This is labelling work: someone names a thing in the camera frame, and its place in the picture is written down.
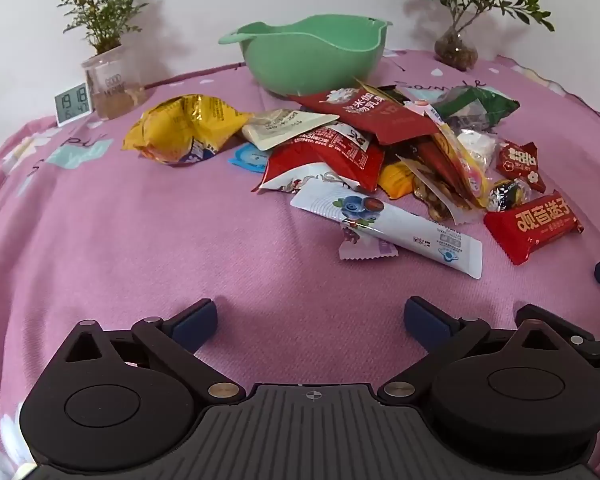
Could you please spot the feathery plant in clear jar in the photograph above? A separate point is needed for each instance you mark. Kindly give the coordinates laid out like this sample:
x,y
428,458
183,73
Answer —
x,y
107,85

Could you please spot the small blue packet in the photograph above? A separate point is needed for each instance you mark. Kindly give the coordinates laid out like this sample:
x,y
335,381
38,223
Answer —
x,y
247,157

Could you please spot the white digital clock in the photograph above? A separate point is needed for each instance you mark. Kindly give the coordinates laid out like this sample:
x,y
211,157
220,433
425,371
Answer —
x,y
72,105

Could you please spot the clear packet of nuts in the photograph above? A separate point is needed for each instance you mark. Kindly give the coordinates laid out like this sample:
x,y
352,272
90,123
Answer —
x,y
432,200

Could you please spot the small red flower packet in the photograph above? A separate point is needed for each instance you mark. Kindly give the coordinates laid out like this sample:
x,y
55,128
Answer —
x,y
520,165

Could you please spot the black yellow wrapped candy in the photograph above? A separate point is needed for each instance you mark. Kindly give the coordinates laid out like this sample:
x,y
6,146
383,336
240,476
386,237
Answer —
x,y
507,195

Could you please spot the red white snack packet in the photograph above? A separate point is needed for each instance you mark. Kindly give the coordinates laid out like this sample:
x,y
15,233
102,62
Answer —
x,y
325,155

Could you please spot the white nougat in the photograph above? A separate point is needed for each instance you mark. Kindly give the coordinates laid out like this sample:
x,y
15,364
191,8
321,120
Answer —
x,y
475,145

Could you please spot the white blueberry tube packet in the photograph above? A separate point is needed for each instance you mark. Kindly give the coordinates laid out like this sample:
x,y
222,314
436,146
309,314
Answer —
x,y
405,232

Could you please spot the yellow snack bag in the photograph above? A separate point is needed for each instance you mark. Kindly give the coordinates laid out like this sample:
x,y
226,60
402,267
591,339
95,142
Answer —
x,y
175,130

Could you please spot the leafy plant in glass vase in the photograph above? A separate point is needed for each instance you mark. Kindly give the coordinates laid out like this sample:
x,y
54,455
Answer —
x,y
455,50

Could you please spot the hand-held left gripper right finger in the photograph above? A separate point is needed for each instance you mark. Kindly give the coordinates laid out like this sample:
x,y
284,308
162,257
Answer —
x,y
426,322

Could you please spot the red bar packet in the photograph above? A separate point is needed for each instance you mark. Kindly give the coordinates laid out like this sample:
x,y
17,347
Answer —
x,y
530,225

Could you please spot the cream flat packet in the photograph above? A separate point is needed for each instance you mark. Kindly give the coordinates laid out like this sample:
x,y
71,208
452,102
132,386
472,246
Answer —
x,y
275,127

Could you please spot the green clear snack bag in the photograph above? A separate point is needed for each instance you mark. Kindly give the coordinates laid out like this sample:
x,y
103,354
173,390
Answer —
x,y
485,102

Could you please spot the orange yellow packet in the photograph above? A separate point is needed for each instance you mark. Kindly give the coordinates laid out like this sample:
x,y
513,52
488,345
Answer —
x,y
395,180

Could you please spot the small pink candy wrapper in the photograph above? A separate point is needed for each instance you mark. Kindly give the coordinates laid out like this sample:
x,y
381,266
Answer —
x,y
365,249

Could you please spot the dark red snack packet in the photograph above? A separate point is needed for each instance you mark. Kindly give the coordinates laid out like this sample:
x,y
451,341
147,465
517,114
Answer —
x,y
380,115

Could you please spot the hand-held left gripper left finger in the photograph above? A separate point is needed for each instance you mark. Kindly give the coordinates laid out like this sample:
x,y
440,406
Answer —
x,y
197,322

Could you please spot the green plastic bowl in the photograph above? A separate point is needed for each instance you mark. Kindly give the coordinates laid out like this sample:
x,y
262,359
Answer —
x,y
305,60

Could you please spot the gold red stick packet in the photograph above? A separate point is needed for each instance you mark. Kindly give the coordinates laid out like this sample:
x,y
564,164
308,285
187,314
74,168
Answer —
x,y
442,165

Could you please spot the pink printed tablecloth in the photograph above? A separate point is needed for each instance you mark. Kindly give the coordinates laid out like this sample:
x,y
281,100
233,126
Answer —
x,y
130,240

